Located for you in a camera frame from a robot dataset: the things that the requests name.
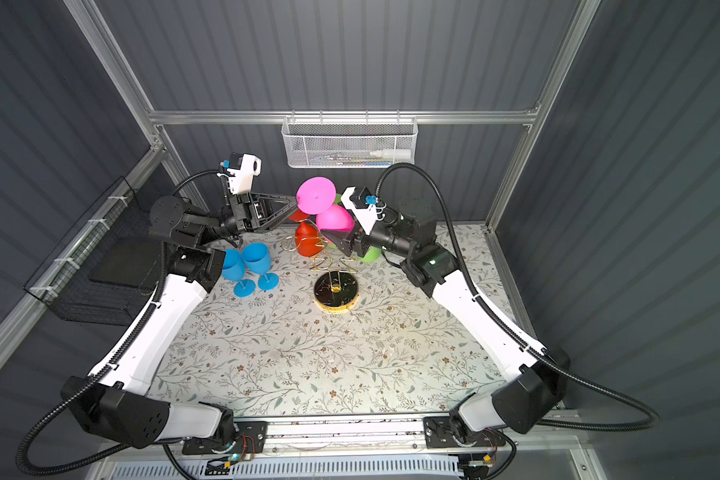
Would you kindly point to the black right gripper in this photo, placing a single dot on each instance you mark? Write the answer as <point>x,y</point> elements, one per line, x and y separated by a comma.
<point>348,243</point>

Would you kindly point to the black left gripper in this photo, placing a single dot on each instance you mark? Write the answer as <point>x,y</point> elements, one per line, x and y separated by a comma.
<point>243,209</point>

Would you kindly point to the green wine glass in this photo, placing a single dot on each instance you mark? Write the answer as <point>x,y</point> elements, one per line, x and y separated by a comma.
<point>372,254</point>

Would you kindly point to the red wine glass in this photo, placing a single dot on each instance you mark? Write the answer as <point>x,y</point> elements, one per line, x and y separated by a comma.
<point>307,239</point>

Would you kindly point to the blue wine glass front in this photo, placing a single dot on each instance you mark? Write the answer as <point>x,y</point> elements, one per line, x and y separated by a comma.
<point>257,259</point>

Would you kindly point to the blue wine glass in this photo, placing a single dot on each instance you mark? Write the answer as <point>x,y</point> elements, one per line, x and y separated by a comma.
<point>234,270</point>
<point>257,259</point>

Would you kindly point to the pink wine glass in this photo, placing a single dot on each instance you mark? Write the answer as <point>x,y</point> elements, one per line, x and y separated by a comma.
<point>316,196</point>

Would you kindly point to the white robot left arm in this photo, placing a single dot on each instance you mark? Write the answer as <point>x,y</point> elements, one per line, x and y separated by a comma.
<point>111,402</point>

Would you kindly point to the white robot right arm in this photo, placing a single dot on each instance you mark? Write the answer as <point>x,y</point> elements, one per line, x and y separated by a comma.
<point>531,389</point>

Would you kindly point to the gold wine glass rack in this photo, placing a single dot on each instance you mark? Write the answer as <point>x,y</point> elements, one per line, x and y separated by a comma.
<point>336,289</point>

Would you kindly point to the white marker in basket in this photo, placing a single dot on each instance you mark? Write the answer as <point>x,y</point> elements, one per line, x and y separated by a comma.
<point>392,155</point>

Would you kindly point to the black plate in basket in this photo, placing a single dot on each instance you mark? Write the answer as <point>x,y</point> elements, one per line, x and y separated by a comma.
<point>132,262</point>

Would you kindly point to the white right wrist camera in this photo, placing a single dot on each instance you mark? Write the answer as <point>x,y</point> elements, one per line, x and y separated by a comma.
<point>363,206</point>

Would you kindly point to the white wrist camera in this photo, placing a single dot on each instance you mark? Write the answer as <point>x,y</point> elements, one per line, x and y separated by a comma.
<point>239,171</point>
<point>363,206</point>

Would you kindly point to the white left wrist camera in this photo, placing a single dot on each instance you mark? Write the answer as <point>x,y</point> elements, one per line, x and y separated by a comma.
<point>239,171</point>

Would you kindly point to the white wire mesh basket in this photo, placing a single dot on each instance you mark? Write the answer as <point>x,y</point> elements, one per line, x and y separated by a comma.
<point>345,145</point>

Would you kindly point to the black wire basket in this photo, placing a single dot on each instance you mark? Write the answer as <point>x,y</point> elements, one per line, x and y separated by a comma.
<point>62,281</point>

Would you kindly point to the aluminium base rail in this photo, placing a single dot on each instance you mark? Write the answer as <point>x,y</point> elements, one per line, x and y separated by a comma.
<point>371,447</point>

